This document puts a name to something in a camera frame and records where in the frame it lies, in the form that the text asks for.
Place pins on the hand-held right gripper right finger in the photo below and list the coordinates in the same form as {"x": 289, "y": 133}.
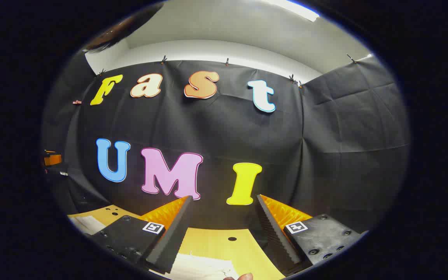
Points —
{"x": 276, "y": 237}

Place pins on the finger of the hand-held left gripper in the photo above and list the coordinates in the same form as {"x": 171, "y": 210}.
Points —
{"x": 53, "y": 158}

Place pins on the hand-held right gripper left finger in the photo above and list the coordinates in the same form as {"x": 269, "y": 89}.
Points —
{"x": 171, "y": 237}

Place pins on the white jeans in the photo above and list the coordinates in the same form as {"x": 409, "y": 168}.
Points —
{"x": 202, "y": 268}

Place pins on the black backdrop cloth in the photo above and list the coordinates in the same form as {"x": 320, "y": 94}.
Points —
{"x": 228, "y": 128}

